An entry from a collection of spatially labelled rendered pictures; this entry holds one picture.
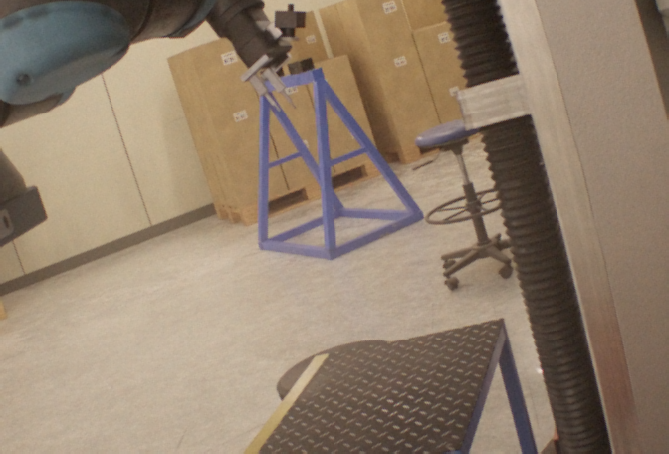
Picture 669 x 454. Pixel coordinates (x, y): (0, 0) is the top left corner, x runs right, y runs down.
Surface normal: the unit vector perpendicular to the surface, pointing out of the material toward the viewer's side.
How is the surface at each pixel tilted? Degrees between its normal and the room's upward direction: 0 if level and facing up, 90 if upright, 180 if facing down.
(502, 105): 84
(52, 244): 90
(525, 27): 82
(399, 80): 90
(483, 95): 84
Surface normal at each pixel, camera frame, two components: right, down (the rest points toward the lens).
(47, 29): 0.22, 0.04
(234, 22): -0.24, 0.30
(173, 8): 0.86, 0.47
